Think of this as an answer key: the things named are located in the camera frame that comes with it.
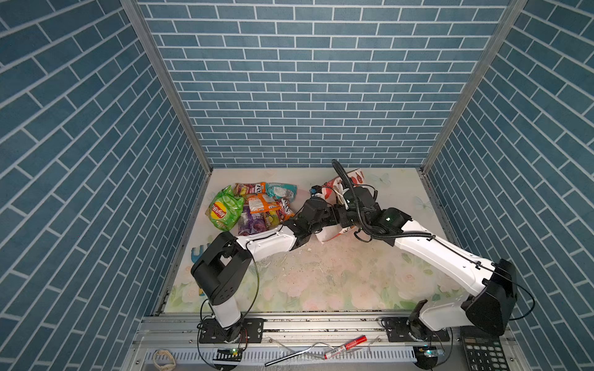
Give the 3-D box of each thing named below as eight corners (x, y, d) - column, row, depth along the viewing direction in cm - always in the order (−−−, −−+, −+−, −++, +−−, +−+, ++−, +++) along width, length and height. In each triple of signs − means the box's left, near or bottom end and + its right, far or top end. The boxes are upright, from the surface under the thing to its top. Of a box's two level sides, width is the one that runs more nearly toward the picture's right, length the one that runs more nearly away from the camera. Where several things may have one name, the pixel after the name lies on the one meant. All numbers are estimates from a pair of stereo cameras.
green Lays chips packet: (211, 220, 103) (201, 202, 93) (235, 203, 109) (228, 185, 99) (226, 236, 98) (217, 219, 88) (251, 217, 104) (245, 199, 94)
